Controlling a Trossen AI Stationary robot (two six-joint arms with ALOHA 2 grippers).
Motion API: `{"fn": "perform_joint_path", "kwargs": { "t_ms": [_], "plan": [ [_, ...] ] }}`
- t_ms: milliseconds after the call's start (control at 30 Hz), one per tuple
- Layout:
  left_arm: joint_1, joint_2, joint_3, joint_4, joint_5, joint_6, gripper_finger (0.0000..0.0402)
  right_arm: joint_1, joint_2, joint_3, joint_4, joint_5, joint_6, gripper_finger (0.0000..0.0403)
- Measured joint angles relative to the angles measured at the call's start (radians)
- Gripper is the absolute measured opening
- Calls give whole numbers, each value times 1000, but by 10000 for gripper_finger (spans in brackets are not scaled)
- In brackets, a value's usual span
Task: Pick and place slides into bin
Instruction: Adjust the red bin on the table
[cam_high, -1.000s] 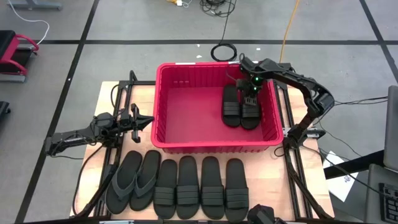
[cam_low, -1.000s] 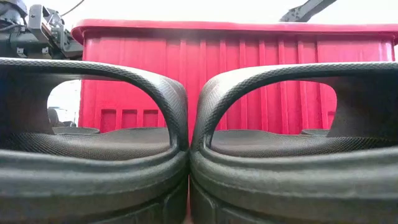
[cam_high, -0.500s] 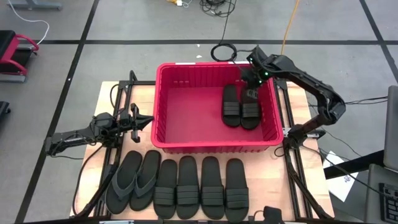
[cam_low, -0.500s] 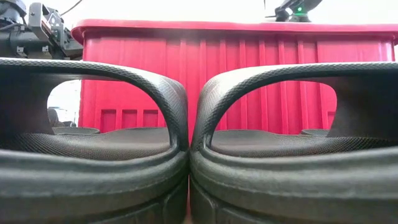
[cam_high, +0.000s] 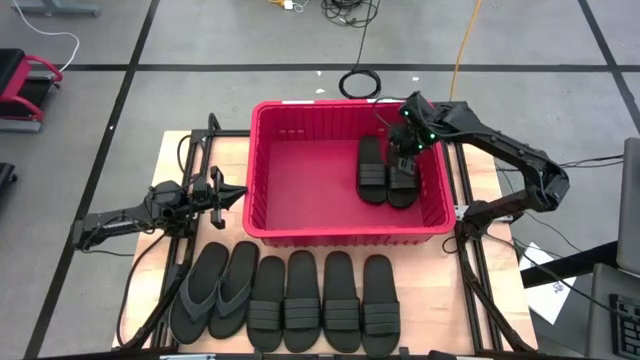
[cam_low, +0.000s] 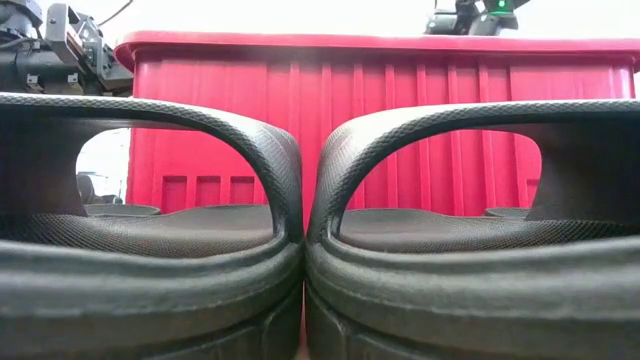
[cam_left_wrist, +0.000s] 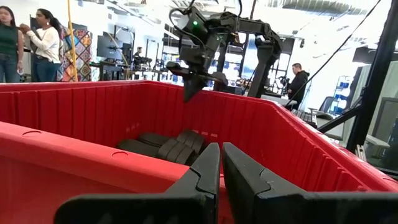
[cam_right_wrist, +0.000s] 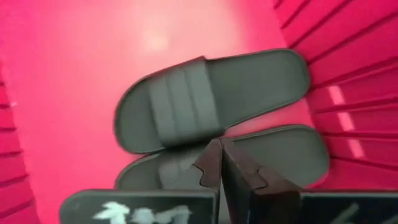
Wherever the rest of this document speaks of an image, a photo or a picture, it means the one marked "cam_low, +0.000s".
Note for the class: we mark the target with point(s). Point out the black rubber slide sandal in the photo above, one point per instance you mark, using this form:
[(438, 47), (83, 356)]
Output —
[(450, 300), (150, 300)]

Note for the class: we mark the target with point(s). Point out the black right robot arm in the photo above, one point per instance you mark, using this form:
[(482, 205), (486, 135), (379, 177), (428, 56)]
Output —
[(450, 25)]

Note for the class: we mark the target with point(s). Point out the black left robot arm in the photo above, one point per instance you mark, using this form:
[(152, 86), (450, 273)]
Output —
[(15, 17)]

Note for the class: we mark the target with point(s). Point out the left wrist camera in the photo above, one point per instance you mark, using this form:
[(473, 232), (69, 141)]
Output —
[(62, 27)]

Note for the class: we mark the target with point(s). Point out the red plastic bin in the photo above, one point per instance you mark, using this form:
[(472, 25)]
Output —
[(350, 100)]

